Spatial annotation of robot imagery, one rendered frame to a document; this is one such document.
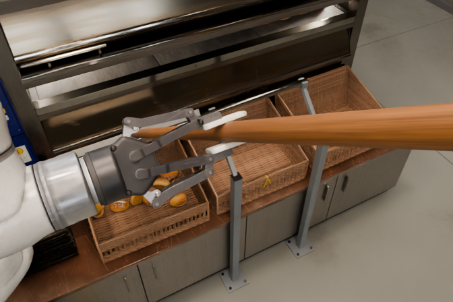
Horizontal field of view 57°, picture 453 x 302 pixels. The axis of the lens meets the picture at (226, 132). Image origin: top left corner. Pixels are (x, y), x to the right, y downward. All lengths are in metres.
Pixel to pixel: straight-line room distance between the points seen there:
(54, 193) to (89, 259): 1.64
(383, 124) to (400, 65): 4.19
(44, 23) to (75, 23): 0.11
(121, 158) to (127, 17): 1.34
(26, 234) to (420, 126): 0.44
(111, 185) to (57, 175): 0.06
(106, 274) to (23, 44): 1.06
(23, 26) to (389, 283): 2.36
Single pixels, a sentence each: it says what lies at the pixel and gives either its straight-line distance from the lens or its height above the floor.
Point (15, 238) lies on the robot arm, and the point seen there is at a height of 1.97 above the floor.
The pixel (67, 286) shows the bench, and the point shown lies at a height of 0.58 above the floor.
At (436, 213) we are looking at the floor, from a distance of 3.25.
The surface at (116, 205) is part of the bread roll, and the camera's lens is 2.23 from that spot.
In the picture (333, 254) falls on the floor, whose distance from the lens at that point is 2.83.
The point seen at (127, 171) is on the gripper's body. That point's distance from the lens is 0.58.
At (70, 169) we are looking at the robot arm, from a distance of 0.55.
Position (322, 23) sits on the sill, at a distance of 2.52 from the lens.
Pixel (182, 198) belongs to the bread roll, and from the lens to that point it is 2.19.
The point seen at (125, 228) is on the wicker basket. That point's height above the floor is 0.59.
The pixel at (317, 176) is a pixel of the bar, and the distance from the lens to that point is 2.23.
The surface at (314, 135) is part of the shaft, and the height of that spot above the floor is 2.12.
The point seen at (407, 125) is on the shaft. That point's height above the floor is 2.20.
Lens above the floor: 2.39
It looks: 44 degrees down
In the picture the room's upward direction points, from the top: straight up
